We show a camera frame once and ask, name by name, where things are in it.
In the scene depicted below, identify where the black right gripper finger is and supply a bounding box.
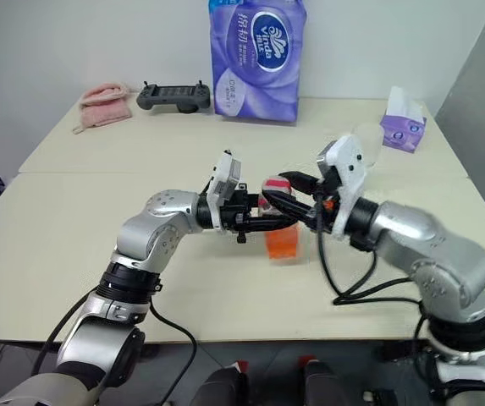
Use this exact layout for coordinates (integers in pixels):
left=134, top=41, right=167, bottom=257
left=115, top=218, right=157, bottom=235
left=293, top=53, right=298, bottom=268
left=278, top=170, right=322, bottom=198
left=262, top=189, right=316, bottom=223

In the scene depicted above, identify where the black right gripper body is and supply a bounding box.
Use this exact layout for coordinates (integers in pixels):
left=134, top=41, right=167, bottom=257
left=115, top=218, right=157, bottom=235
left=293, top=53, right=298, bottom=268
left=307, top=167, right=344, bottom=233

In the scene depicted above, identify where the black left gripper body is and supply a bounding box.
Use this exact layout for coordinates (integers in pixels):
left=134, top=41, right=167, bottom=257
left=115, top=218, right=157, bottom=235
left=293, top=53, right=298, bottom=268
left=218, top=181, right=255, bottom=246

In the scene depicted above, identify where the orange drink plastic bottle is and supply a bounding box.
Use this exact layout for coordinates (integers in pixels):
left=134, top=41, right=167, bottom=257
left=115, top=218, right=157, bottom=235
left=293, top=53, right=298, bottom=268
left=258, top=175, right=303, bottom=266

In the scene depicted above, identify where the clear wine glass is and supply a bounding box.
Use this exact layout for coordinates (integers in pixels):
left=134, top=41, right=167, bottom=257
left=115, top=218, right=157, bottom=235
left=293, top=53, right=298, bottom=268
left=350, top=122, right=385, bottom=178

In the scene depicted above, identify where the purple tissue box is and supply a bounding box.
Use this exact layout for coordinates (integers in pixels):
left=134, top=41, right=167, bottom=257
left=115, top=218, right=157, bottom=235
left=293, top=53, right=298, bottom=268
left=379, top=85, right=429, bottom=154

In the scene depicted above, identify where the purple Vinda tissue pack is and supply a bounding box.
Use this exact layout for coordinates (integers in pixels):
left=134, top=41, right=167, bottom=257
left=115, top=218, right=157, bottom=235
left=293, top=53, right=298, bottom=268
left=206, top=0, right=309, bottom=126

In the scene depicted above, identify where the grey handheld remote controller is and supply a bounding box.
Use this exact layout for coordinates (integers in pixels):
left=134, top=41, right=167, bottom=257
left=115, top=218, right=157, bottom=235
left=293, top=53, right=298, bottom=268
left=135, top=79, right=213, bottom=115

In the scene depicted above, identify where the dark rounded shape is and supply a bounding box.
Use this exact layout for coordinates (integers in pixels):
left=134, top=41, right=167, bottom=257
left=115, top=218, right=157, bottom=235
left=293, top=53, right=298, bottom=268
left=299, top=355, right=355, bottom=406
left=197, top=358, right=251, bottom=406

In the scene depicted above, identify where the pink folded towel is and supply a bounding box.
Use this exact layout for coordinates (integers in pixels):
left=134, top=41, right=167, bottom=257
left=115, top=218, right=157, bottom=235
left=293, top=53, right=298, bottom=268
left=71, top=82, right=135, bottom=135

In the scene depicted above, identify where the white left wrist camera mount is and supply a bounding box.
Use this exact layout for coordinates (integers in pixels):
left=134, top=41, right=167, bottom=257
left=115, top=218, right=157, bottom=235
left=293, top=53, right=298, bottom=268
left=206, top=148, right=244, bottom=232

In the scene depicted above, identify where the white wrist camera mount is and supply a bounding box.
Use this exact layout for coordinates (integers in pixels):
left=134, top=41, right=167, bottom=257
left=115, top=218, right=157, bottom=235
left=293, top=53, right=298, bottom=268
left=206, top=148, right=244, bottom=232
left=316, top=134, right=374, bottom=243

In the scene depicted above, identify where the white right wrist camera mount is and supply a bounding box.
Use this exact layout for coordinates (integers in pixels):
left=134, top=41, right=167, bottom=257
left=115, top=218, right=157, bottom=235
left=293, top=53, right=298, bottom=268
left=316, top=134, right=374, bottom=243

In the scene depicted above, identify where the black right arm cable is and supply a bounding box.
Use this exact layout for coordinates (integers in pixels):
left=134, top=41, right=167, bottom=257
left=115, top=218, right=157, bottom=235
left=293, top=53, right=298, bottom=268
left=314, top=198, right=425, bottom=308

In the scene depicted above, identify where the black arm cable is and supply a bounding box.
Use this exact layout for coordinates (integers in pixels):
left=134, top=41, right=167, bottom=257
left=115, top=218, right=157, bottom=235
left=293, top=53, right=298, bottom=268
left=30, top=287, right=100, bottom=378
left=314, top=198, right=425, bottom=308
left=148, top=302, right=199, bottom=406

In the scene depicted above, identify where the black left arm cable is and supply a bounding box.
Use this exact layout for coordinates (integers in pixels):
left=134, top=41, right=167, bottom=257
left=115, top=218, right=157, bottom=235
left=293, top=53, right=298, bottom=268
left=30, top=287, right=100, bottom=378
left=148, top=302, right=199, bottom=406

